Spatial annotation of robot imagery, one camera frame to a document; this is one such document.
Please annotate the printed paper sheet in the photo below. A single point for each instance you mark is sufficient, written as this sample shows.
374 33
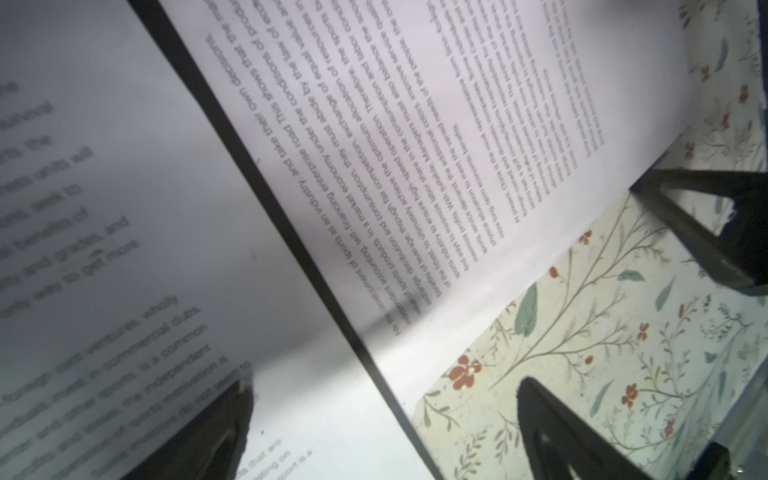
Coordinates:
141 277
437 157

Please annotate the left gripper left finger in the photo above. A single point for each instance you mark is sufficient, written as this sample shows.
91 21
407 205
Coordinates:
211 446

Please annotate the printed paper sheet front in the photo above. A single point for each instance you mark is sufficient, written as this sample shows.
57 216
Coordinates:
141 277

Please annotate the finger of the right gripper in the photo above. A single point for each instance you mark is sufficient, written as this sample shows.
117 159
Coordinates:
711 195

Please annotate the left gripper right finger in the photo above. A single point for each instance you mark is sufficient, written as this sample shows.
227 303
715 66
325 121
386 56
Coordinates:
560 445

